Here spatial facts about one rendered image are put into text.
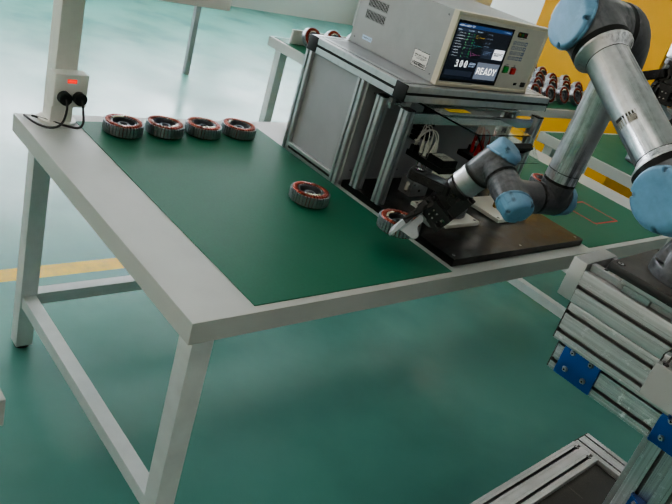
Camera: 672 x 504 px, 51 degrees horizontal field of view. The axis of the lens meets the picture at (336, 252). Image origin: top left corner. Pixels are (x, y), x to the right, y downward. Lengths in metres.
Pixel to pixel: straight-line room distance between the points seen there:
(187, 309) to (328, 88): 1.01
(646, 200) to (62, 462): 1.56
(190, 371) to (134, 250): 0.28
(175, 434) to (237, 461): 0.62
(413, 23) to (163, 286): 1.10
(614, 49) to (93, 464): 1.62
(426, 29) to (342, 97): 0.30
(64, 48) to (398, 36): 0.91
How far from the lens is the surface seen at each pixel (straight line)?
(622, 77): 1.44
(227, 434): 2.24
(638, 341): 1.50
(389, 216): 1.82
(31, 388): 2.31
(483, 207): 2.26
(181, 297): 1.39
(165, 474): 1.65
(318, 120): 2.20
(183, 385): 1.48
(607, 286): 1.51
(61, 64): 2.05
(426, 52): 2.07
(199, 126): 2.19
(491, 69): 2.20
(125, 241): 1.55
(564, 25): 1.52
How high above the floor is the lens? 1.49
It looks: 26 degrees down
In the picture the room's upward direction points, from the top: 18 degrees clockwise
